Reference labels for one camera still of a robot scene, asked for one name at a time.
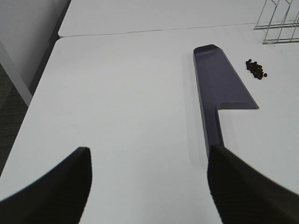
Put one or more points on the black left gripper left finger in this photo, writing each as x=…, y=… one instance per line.
x=58, y=197

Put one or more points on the pile of coffee beans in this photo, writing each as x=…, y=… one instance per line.
x=255, y=69

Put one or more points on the purple plastic dustpan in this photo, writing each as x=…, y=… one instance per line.
x=219, y=88

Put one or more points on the chrome wire dish rack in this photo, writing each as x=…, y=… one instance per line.
x=279, y=22

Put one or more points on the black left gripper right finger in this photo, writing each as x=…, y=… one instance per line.
x=242, y=195

